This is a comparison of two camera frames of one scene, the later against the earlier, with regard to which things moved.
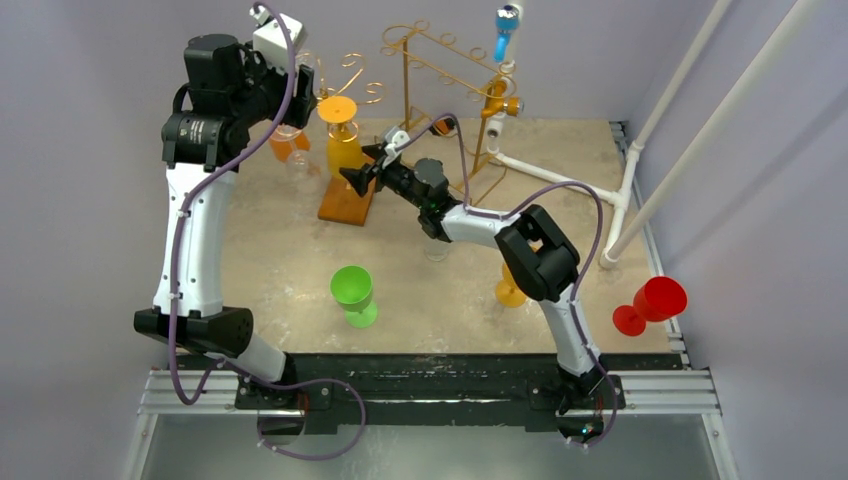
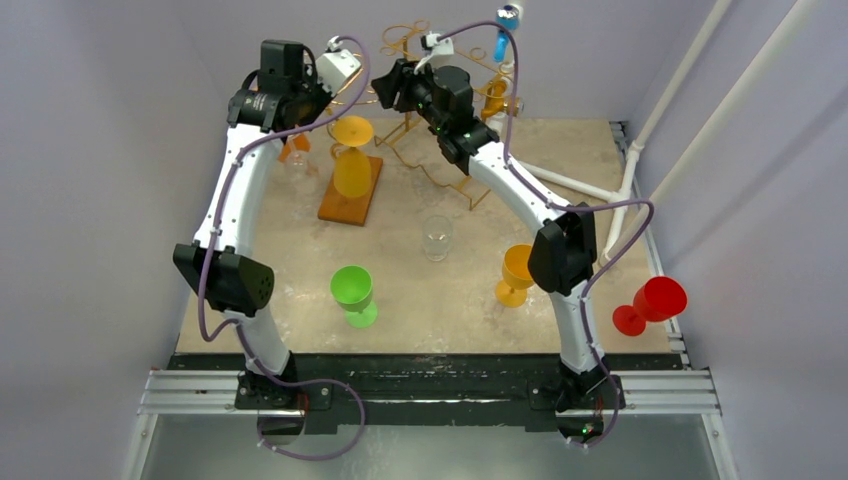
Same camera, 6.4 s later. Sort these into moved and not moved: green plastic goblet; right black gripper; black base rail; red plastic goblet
Moved: right black gripper
Not moved: red plastic goblet; green plastic goblet; black base rail
